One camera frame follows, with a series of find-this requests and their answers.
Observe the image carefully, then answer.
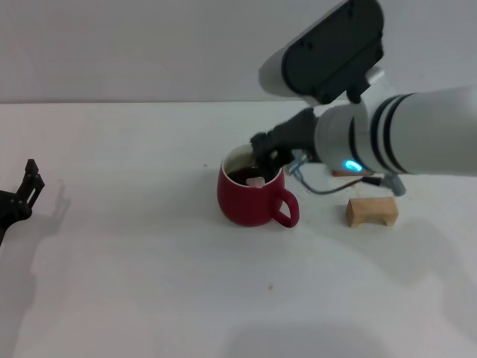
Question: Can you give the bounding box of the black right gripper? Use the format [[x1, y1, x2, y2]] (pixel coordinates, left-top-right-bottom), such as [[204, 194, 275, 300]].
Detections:
[[250, 107, 322, 179]]

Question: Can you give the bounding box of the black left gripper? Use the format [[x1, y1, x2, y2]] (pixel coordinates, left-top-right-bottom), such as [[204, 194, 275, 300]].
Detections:
[[0, 158, 46, 248]]

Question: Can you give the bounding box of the red ceramic cup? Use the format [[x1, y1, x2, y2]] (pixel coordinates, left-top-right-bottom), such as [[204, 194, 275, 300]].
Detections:
[[217, 143, 300, 229]]

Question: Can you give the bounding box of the orange brown wooden block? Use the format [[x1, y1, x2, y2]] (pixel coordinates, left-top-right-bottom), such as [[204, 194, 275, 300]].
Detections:
[[332, 169, 373, 178]]

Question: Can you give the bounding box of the light wooden notched block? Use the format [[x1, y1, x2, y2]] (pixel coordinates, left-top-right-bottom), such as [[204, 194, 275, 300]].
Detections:
[[345, 196, 399, 228]]

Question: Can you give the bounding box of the grey cable with metal plugs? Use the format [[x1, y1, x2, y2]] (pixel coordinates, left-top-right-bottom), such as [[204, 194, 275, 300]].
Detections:
[[288, 150, 406, 197]]

